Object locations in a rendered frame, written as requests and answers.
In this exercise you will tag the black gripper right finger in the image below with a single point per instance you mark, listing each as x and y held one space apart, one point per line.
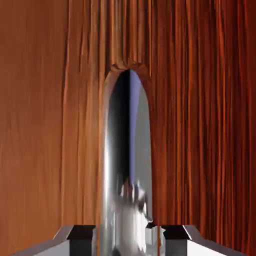
176 240

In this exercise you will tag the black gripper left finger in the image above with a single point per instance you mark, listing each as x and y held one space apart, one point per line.
81 240

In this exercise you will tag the reddish brown wooden drawer front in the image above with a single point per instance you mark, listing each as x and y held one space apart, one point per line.
200 100

